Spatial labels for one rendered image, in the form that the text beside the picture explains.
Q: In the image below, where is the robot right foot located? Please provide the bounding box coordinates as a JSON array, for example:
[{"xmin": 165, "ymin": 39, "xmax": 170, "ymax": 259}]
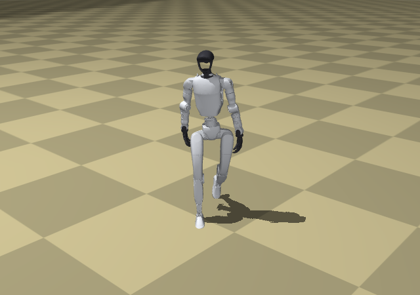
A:
[{"xmin": 196, "ymin": 213, "xmax": 205, "ymax": 229}]

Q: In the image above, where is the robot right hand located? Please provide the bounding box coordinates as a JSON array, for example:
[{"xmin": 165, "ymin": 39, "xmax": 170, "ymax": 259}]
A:
[{"xmin": 181, "ymin": 126, "xmax": 190, "ymax": 147}]

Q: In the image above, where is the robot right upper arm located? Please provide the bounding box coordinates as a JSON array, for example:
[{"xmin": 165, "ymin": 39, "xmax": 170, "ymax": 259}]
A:
[{"xmin": 179, "ymin": 77, "xmax": 194, "ymax": 111}]

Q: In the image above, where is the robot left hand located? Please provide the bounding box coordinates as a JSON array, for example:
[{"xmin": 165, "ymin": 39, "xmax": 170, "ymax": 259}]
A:
[{"xmin": 233, "ymin": 130, "xmax": 243, "ymax": 153}]

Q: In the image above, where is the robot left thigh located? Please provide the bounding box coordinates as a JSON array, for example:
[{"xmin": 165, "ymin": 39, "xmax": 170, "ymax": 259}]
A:
[{"xmin": 217, "ymin": 128, "xmax": 234, "ymax": 176}]

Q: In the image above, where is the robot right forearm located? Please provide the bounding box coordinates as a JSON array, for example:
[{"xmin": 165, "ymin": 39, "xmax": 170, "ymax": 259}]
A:
[{"xmin": 180, "ymin": 109, "xmax": 190, "ymax": 130}]

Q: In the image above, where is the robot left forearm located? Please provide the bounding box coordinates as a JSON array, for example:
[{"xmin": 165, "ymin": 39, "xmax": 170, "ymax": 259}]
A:
[{"xmin": 231, "ymin": 103, "xmax": 244, "ymax": 135}]

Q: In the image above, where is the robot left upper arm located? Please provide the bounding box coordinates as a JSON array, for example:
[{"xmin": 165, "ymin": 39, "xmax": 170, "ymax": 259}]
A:
[{"xmin": 219, "ymin": 77, "xmax": 238, "ymax": 113}]

